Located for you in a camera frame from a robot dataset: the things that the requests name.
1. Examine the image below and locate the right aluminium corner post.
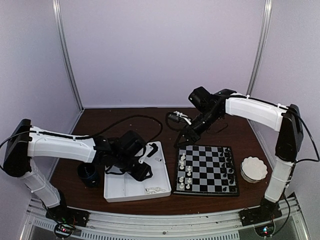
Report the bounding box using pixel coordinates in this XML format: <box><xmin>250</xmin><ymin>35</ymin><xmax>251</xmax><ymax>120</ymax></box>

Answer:
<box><xmin>245</xmin><ymin>0</ymin><xmax>273</xmax><ymax>97</ymax></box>

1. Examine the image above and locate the dark blue mug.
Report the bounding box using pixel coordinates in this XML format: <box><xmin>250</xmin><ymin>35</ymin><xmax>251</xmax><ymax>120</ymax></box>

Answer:
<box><xmin>76</xmin><ymin>162</ymin><xmax>101</xmax><ymax>188</ymax></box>

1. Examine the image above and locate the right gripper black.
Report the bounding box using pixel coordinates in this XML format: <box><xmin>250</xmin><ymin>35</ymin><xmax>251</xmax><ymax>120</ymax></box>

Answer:
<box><xmin>174</xmin><ymin>109</ymin><xmax>222</xmax><ymax>150</ymax></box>

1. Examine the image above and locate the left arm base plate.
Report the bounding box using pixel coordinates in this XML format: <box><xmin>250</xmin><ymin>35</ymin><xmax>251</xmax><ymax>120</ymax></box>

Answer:
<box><xmin>42</xmin><ymin>203</ymin><xmax>90</xmax><ymax>227</ymax></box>

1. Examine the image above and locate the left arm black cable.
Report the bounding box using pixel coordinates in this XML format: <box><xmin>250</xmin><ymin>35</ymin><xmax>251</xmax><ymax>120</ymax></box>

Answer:
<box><xmin>99</xmin><ymin>114</ymin><xmax>164</xmax><ymax>143</ymax></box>

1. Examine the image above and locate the white piece passed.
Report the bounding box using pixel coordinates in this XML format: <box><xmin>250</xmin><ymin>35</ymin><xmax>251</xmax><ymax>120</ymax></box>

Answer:
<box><xmin>179</xmin><ymin>161</ymin><xmax>185</xmax><ymax>170</ymax></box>

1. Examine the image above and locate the left aluminium corner post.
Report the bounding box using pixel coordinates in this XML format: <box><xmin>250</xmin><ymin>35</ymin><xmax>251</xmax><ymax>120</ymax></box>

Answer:
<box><xmin>52</xmin><ymin>0</ymin><xmax>84</xmax><ymax>112</ymax></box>

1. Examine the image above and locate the aluminium front rail frame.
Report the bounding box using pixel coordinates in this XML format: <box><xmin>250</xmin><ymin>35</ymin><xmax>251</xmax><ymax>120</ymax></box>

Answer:
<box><xmin>18</xmin><ymin>197</ymin><xmax>311</xmax><ymax>240</ymax></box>

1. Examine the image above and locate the white scalloped bowl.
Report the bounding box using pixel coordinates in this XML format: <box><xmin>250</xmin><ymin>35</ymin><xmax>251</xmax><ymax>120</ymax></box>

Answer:
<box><xmin>240</xmin><ymin>156</ymin><xmax>268</xmax><ymax>184</ymax></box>

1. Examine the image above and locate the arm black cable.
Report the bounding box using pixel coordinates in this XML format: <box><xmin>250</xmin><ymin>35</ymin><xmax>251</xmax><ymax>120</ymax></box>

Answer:
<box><xmin>99</xmin><ymin>114</ymin><xmax>164</xmax><ymax>143</ymax></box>
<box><xmin>165</xmin><ymin>111</ymin><xmax>191</xmax><ymax>132</ymax></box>

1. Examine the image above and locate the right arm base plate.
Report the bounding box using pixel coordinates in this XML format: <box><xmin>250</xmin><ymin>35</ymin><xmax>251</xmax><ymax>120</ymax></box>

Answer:
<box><xmin>239</xmin><ymin>206</ymin><xmax>283</xmax><ymax>227</ymax></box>

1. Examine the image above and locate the white piece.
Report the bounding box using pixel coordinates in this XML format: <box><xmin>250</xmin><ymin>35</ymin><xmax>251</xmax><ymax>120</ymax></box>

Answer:
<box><xmin>179</xmin><ymin>153</ymin><xmax>186</xmax><ymax>165</ymax></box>

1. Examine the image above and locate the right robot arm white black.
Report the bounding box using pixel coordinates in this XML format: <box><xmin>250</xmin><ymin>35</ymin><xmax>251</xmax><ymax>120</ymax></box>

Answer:
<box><xmin>174</xmin><ymin>86</ymin><xmax>304</xmax><ymax>221</ymax></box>

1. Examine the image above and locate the white plastic compartment tray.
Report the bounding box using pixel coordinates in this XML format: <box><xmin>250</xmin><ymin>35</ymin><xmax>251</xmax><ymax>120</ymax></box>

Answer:
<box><xmin>103</xmin><ymin>141</ymin><xmax>173</xmax><ymax>203</ymax></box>

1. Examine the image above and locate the aluminium corner post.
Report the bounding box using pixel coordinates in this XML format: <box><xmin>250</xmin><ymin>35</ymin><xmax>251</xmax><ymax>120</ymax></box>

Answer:
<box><xmin>52</xmin><ymin>0</ymin><xmax>84</xmax><ymax>112</ymax></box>
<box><xmin>245</xmin><ymin>0</ymin><xmax>273</xmax><ymax>97</ymax></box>

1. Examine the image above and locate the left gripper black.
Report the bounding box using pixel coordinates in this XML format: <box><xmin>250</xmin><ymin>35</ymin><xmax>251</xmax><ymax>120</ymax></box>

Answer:
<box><xmin>114</xmin><ymin>153</ymin><xmax>153</xmax><ymax>182</ymax></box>

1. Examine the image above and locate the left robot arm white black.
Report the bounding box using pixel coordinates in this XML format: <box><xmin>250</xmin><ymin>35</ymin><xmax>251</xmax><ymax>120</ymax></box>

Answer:
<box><xmin>1</xmin><ymin>119</ymin><xmax>153</xmax><ymax>222</ymax></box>

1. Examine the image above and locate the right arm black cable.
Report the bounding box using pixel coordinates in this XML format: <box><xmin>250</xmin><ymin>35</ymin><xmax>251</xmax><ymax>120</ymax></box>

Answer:
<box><xmin>165</xmin><ymin>111</ymin><xmax>191</xmax><ymax>132</ymax></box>

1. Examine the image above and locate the black white chess board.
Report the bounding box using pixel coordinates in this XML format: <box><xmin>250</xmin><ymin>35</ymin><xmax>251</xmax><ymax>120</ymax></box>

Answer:
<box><xmin>172</xmin><ymin>145</ymin><xmax>240</xmax><ymax>197</ymax></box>

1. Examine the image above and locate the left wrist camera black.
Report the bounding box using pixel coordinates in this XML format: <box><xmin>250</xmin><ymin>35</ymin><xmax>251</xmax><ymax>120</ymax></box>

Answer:
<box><xmin>117</xmin><ymin>130</ymin><xmax>147</xmax><ymax>157</ymax></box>

